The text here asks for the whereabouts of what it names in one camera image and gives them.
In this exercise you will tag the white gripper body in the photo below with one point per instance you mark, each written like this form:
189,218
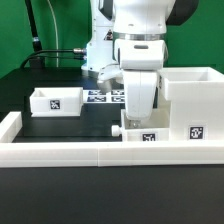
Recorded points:
137,66

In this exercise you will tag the white drawer cabinet box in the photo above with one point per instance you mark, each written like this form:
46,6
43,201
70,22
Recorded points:
196,98

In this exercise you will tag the white front drawer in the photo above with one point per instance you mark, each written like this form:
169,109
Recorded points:
154,129

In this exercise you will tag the white drawer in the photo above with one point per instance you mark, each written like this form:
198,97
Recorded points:
56,102
154,129

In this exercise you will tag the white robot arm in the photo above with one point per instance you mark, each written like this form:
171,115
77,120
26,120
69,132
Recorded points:
140,20

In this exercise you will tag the white fiducial marker plate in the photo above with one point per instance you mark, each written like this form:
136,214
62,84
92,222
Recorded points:
98,97

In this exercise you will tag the black pole stand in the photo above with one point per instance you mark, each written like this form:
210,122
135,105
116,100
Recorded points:
36,62

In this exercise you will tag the white U-shaped table fence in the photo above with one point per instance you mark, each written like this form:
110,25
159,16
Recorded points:
101,154

